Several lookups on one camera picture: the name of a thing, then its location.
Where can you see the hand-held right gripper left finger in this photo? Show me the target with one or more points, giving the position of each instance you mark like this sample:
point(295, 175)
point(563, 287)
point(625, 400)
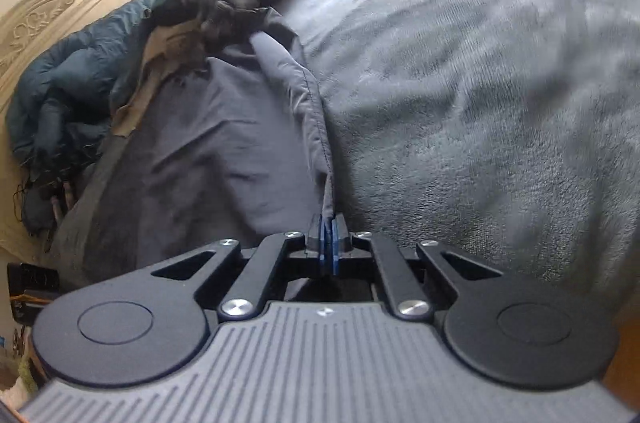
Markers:
point(321, 250)

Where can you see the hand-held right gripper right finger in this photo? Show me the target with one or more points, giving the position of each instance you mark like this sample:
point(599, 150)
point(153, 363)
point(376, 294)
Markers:
point(336, 250)

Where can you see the dark grey garment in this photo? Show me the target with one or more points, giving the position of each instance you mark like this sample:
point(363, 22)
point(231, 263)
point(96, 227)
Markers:
point(200, 143)

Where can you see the grey bed blanket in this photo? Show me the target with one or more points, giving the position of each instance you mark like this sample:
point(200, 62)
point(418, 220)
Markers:
point(475, 78)

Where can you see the beige zip jacket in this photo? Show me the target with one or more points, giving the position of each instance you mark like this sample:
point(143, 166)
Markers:
point(150, 73)

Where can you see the black box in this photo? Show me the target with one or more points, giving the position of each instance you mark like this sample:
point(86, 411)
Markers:
point(32, 278)

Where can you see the cream carved headboard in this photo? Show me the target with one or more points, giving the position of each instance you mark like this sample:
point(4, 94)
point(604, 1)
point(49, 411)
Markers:
point(45, 13)

